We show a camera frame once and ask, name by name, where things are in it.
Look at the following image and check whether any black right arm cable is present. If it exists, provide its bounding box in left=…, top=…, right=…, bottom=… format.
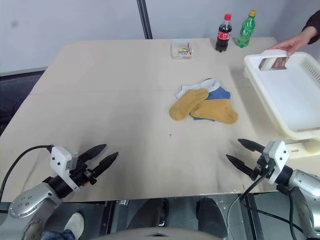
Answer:
left=239, top=172, right=306, bottom=238

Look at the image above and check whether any cola bottle red cap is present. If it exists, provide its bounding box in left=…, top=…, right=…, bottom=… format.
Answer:
left=215, top=13, right=233, bottom=53

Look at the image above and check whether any green soda bottle yellow cap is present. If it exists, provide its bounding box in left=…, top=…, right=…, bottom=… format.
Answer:
left=234, top=9, right=257, bottom=49

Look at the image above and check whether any clear box of colourful clips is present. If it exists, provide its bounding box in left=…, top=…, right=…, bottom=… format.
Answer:
left=170, top=39, right=196, bottom=61

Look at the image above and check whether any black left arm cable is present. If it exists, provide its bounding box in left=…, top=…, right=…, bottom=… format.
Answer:
left=0, top=145, right=54, bottom=202

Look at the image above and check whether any white plastic dish rack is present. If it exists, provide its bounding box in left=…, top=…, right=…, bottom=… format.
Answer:
left=243, top=49, right=320, bottom=141

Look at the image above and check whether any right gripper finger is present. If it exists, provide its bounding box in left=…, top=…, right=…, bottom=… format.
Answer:
left=225, top=153, right=255, bottom=176
left=237, top=138, right=266, bottom=153

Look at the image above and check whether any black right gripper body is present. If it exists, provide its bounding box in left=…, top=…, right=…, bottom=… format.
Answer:
left=250, top=151, right=275, bottom=182

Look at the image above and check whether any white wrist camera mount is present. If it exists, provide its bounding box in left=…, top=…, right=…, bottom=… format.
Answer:
left=49, top=144, right=81, bottom=192
left=262, top=140, right=291, bottom=185

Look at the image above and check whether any person's bare hand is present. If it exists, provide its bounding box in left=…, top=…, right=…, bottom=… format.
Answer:
left=269, top=25, right=319, bottom=57

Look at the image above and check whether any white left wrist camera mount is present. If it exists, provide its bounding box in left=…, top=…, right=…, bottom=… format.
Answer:
left=49, top=144, right=81, bottom=192

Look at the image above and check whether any white shoe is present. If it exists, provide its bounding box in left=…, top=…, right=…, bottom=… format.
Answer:
left=64, top=212, right=85, bottom=239

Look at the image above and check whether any mustard yellow ankle sock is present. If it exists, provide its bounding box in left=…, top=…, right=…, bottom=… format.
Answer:
left=189, top=98, right=239, bottom=125
left=169, top=89, right=210, bottom=122

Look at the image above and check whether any light grey ankle sock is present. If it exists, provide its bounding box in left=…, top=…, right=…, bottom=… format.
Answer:
left=201, top=77, right=223, bottom=92

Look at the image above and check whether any black vertical post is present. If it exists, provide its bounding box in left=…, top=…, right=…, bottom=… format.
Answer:
left=136, top=0, right=154, bottom=40

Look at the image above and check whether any large dark rounded shape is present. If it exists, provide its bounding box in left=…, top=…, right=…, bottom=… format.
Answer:
left=195, top=196, right=229, bottom=234

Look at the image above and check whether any light blue cloth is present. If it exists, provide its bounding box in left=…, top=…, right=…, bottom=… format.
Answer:
left=175, top=82, right=210, bottom=100

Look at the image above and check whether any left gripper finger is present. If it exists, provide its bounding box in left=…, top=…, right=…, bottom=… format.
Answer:
left=78, top=143, right=108, bottom=163
left=92, top=151, right=120, bottom=178

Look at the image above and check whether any narrow dark rounded shape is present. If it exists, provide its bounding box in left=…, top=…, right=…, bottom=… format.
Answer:
left=156, top=197, right=171, bottom=227

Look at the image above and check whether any grey rounded robot torso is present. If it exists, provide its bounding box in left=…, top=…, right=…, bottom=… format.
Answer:
left=99, top=225, right=229, bottom=240

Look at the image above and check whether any blue jeans leg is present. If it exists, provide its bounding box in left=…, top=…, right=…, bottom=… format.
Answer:
left=40, top=229, right=76, bottom=240

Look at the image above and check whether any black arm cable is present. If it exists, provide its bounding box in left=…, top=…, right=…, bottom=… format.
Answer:
left=0, top=145, right=54, bottom=202
left=239, top=172, right=306, bottom=238

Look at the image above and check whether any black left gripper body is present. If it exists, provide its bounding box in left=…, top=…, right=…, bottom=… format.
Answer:
left=69, top=155, right=99, bottom=187

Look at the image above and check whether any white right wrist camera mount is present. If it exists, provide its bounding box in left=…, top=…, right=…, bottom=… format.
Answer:
left=262, top=140, right=291, bottom=185

